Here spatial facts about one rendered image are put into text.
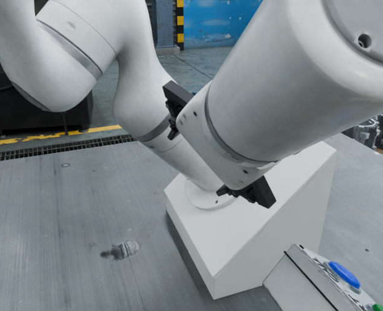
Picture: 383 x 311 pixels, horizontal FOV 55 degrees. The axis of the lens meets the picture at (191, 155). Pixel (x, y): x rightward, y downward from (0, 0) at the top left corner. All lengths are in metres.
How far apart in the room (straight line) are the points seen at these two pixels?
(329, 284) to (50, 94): 0.41
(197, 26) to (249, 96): 6.99
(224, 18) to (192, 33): 0.69
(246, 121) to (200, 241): 0.48
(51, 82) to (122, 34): 0.12
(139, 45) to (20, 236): 0.50
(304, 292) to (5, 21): 0.42
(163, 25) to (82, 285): 6.10
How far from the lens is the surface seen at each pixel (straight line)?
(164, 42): 6.68
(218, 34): 7.37
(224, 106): 0.24
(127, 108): 0.59
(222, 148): 0.27
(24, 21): 0.49
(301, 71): 0.16
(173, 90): 0.38
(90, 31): 0.54
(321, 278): 0.33
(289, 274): 0.34
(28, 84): 0.54
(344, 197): 0.99
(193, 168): 0.65
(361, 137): 2.21
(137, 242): 0.79
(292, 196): 0.61
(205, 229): 0.69
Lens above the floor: 1.30
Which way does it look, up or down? 27 degrees down
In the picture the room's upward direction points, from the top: straight up
